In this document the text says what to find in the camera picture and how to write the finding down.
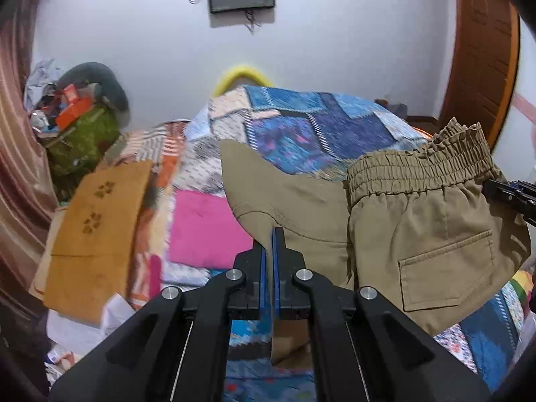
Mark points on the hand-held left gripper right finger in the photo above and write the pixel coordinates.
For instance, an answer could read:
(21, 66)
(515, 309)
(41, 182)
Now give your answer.
(276, 278)

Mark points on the striped brown curtain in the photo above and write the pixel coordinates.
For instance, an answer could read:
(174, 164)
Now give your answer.
(21, 176)

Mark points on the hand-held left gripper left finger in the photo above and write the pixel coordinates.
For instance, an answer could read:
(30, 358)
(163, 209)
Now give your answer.
(261, 278)

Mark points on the khaki pants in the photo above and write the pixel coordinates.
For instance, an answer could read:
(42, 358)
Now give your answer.
(418, 226)

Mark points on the blue patchwork blanket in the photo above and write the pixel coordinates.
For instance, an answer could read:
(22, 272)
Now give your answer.
(301, 130)

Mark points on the brown wooden door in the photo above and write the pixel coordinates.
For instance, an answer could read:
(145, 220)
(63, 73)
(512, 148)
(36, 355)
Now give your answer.
(481, 58)

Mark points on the orange box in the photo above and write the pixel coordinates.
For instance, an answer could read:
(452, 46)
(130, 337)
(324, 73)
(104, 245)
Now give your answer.
(73, 113)

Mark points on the grey bag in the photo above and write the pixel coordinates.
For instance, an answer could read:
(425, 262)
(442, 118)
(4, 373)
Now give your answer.
(395, 109)

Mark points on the pink cloth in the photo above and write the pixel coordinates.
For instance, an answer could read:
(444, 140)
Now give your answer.
(205, 230)

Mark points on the crumpled white cloth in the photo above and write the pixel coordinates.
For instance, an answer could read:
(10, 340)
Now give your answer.
(39, 81)

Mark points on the pile of papers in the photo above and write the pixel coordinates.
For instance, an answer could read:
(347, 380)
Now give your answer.
(83, 335)

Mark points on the wooden lap desk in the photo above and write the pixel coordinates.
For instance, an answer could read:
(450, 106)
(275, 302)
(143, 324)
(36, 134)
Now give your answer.
(96, 238)

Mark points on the yellow foam tube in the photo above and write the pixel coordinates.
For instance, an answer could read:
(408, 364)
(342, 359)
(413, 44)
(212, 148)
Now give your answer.
(243, 74)

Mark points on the wooden wardrobe with heart doors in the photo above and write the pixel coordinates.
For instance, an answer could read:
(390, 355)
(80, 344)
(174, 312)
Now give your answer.
(521, 92)

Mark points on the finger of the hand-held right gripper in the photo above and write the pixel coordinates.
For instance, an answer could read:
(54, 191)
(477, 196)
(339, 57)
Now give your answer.
(508, 192)

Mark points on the grey pillow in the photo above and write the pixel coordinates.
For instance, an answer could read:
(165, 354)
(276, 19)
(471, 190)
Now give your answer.
(104, 81)

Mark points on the orange striped sheet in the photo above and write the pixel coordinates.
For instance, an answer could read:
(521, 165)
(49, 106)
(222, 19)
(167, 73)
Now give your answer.
(163, 155)

